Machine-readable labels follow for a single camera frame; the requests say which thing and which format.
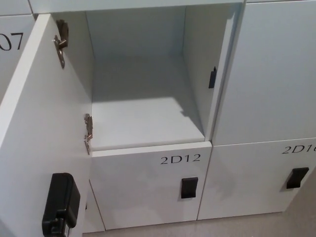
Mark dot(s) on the white locker door 2D11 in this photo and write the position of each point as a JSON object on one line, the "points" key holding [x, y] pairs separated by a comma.
{"points": [[37, 111]]}

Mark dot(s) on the white locker cabinet body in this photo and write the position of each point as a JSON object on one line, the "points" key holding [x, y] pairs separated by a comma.
{"points": [[148, 74]]}

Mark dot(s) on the small metal door hinge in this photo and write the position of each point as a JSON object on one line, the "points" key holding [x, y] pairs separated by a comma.
{"points": [[88, 126]]}

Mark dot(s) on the white locker door 2D12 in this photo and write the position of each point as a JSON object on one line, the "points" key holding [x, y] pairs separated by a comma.
{"points": [[135, 185]]}

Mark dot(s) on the white locker door 2D16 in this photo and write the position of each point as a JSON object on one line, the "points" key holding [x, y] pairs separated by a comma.
{"points": [[247, 177]]}

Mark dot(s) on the large metal door hinge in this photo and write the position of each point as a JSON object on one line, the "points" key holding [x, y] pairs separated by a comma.
{"points": [[61, 44]]}

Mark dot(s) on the white unlabelled locker door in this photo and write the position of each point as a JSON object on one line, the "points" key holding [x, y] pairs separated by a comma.
{"points": [[271, 74]]}

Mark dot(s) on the white locker door 2D07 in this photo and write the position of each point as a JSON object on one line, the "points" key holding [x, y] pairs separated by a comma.
{"points": [[12, 64]]}

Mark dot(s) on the white locker door corner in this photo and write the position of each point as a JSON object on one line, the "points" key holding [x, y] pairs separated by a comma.
{"points": [[14, 6]]}

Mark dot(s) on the black latch catch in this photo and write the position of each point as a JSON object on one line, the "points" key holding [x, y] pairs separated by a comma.
{"points": [[212, 77]]}

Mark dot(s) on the black lock box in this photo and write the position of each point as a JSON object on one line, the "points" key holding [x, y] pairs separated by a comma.
{"points": [[61, 197]]}

